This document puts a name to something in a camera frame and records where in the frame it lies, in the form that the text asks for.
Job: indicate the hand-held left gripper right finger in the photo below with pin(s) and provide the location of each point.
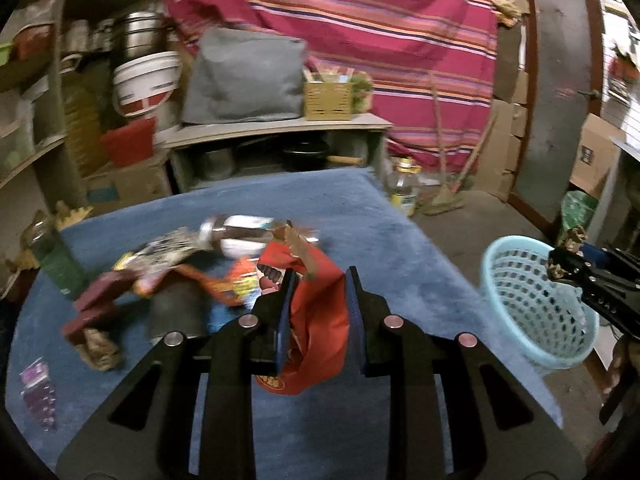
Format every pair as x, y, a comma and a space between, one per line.
356, 320

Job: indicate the crumpled brown paper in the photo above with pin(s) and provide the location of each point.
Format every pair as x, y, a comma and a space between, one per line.
102, 352

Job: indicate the wooden shelf unit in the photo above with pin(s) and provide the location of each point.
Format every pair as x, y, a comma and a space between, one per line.
50, 110

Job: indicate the stacked steel pots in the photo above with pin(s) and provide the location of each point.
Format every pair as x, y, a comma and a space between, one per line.
137, 35

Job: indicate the person's right hand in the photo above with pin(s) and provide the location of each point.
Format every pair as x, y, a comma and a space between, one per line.
616, 365

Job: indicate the blue table mat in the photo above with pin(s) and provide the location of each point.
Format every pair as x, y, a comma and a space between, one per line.
350, 220

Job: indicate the white plastic bucket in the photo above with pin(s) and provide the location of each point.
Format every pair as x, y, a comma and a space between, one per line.
147, 82

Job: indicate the yellow wooden box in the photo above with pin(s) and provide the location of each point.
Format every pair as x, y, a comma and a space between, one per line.
327, 100

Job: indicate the stack of cardboard boxes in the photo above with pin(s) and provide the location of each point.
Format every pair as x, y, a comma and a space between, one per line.
505, 130

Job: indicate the red plastic basket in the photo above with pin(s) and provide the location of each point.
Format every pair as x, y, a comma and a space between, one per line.
127, 140

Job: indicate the grey fabric cover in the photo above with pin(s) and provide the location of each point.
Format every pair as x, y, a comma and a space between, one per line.
245, 80

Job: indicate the maroon scouring pad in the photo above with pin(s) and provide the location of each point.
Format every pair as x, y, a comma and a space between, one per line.
95, 305

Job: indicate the straw broom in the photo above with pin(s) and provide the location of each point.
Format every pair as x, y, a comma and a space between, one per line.
445, 195

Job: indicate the cardboard box with blue label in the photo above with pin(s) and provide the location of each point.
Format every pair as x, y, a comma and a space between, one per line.
135, 185

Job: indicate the green plastic bag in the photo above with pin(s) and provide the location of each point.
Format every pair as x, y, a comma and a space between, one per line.
577, 212

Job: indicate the brown cardboard box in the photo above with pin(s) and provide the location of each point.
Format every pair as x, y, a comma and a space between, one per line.
592, 155

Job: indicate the black pouch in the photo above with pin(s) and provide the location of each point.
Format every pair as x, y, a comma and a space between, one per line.
175, 312

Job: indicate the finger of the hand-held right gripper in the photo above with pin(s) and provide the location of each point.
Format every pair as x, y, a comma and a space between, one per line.
597, 255
567, 270

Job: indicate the green lidded jar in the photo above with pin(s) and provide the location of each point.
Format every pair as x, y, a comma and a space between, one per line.
60, 265

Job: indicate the wall poster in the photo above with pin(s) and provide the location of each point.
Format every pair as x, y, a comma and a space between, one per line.
620, 50

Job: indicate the pink striped cloth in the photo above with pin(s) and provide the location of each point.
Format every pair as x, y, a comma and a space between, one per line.
390, 35

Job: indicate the green patterned bag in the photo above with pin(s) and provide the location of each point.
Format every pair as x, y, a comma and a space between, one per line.
362, 92

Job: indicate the red snack wrapper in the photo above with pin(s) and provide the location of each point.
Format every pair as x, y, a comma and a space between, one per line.
320, 320

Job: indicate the dark door panel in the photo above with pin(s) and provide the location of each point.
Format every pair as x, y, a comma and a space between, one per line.
555, 85

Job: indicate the brown torn wrapper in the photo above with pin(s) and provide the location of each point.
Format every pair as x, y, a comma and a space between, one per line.
300, 250

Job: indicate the orange snack wrapper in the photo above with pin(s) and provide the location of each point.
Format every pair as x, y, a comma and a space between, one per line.
230, 280

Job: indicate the purple blister pack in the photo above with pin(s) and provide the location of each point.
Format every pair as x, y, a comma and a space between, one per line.
39, 395

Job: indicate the low wooden cabinet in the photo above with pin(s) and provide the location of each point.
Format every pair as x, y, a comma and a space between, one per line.
280, 125

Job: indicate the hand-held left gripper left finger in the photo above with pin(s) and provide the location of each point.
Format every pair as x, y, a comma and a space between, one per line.
284, 320

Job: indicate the black pan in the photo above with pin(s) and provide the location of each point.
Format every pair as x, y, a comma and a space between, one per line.
305, 155

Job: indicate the clear oil bottle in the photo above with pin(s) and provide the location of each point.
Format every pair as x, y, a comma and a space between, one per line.
404, 190

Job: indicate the light blue plastic basket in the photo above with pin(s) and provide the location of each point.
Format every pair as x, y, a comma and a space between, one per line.
520, 285

